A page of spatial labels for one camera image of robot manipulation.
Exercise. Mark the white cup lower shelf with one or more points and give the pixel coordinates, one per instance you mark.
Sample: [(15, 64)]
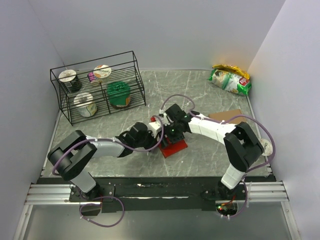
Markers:
[(85, 104)]

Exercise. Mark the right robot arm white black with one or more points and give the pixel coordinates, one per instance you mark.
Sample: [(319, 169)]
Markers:
[(241, 143)]

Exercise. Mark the green lidded jar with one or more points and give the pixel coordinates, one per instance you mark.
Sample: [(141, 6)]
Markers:
[(119, 94)]

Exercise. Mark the brown cardboard box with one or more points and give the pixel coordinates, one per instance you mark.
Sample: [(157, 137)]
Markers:
[(226, 115)]

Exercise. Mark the small purple white cup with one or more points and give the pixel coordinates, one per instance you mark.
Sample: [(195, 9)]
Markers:
[(91, 77)]

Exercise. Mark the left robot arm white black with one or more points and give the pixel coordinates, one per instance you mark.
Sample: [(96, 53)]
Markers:
[(70, 157)]

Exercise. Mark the white yogurt cup orange label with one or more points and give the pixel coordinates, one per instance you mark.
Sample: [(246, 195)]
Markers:
[(102, 73)]

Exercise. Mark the yellow chips bag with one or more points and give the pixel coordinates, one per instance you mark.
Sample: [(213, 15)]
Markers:
[(232, 69)]

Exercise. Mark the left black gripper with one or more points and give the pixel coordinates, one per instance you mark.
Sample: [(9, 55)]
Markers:
[(153, 141)]

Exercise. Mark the black wire rack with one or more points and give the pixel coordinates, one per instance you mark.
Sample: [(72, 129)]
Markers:
[(124, 67)]

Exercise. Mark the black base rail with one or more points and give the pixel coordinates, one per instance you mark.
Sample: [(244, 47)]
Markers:
[(149, 194)]

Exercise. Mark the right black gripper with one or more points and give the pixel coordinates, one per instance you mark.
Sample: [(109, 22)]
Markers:
[(172, 139)]

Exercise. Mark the red paper box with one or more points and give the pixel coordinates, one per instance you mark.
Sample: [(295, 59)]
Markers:
[(173, 148)]

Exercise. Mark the green chips bag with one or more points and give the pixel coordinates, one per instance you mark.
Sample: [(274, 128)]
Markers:
[(230, 82)]

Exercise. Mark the aluminium frame rail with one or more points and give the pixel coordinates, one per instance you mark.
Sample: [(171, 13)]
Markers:
[(264, 214)]

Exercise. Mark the foil lid dark cup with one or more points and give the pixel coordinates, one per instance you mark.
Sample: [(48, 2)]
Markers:
[(69, 79)]

